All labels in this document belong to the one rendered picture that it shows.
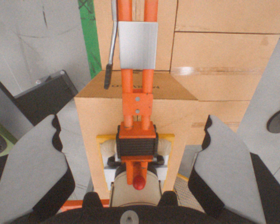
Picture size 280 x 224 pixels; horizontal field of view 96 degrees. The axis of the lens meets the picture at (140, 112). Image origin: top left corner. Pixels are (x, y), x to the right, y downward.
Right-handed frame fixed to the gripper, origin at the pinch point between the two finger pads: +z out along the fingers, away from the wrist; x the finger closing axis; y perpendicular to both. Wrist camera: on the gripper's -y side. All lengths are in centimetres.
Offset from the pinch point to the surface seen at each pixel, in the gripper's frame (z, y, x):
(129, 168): 12.8, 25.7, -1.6
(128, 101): 12.5, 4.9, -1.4
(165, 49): 67, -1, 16
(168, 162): 25.2, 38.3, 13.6
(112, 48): 13.6, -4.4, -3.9
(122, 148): 12.2, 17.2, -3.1
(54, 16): 120, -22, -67
